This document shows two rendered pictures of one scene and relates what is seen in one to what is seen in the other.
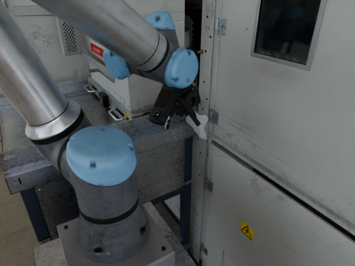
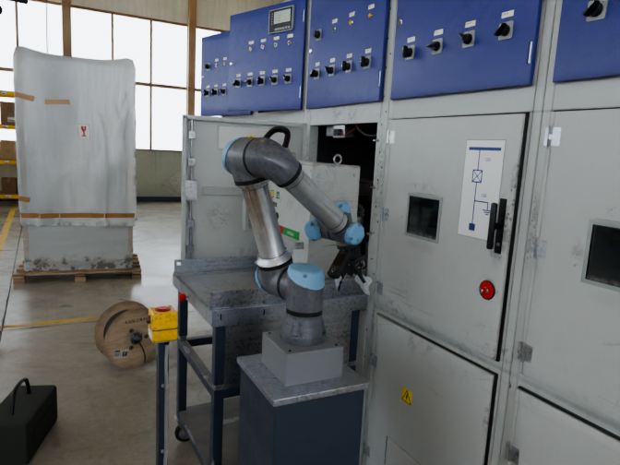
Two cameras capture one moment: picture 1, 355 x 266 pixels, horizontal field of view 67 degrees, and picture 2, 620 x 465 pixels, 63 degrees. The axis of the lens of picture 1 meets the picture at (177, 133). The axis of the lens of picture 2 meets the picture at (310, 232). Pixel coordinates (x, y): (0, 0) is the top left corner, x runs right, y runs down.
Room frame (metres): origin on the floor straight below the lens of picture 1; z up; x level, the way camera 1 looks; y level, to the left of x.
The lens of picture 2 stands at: (-1.13, 0.03, 1.44)
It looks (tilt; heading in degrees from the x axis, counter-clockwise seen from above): 9 degrees down; 4
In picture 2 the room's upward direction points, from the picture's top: 3 degrees clockwise
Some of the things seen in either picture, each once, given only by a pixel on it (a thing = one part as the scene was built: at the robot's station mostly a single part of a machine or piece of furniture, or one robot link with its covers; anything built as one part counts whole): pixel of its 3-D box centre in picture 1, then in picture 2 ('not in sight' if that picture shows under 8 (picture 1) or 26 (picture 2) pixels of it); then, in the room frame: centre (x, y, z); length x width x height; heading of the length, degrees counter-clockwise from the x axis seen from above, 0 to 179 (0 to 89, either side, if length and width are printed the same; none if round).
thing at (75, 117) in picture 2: not in sight; (79, 167); (4.10, 2.88, 1.14); 1.20 x 0.90 x 2.28; 116
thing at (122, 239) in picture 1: (111, 215); (303, 322); (0.40, 0.14, 0.90); 0.15 x 0.15 x 0.10
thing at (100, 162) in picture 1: (102, 167); (304, 286); (0.41, 0.14, 1.02); 0.13 x 0.12 x 0.14; 44
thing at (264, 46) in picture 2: not in sight; (262, 59); (1.72, 0.53, 1.93); 0.63 x 0.06 x 0.55; 50
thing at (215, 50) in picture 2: not in sight; (223, 74); (2.33, 0.89, 1.93); 0.63 x 0.06 x 0.55; 46
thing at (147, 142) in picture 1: (93, 118); (265, 289); (1.03, 0.36, 0.82); 0.68 x 0.62 x 0.06; 122
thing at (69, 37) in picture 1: (68, 32); (251, 211); (1.21, 0.47, 1.14); 0.08 x 0.05 x 0.17; 122
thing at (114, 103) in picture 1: (111, 97); not in sight; (1.08, 0.28, 0.90); 0.54 x 0.05 x 0.06; 32
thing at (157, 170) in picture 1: (104, 184); (262, 365); (1.03, 0.36, 0.46); 0.64 x 0.58 x 0.66; 122
